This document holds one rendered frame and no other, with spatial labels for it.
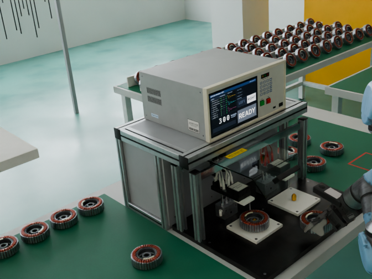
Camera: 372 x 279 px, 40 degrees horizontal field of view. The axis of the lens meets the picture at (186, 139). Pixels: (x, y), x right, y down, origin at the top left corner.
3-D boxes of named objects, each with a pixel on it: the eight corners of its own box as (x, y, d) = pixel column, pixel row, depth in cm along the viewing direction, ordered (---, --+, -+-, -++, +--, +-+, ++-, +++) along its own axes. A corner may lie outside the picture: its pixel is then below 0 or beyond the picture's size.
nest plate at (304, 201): (320, 201, 205) (320, 198, 204) (297, 216, 196) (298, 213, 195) (290, 189, 215) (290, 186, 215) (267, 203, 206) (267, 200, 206)
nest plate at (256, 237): (282, 226, 191) (282, 223, 190) (256, 244, 182) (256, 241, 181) (252, 212, 201) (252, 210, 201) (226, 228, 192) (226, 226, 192)
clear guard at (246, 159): (310, 172, 178) (310, 158, 176) (265, 200, 164) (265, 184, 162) (241, 148, 201) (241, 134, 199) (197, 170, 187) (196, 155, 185)
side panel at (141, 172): (172, 227, 199) (164, 154, 186) (166, 231, 198) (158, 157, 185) (130, 203, 219) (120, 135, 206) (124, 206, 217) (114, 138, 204)
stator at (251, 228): (275, 225, 190) (275, 216, 188) (254, 237, 184) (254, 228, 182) (254, 213, 198) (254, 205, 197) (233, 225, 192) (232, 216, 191)
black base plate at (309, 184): (368, 206, 203) (369, 201, 202) (265, 284, 165) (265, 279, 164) (276, 170, 236) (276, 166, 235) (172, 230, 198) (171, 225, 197)
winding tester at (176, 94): (285, 108, 207) (285, 59, 199) (210, 143, 181) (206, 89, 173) (217, 90, 234) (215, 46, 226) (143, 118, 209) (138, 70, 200)
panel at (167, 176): (278, 165, 235) (277, 105, 223) (170, 226, 197) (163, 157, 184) (275, 165, 236) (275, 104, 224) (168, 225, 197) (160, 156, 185)
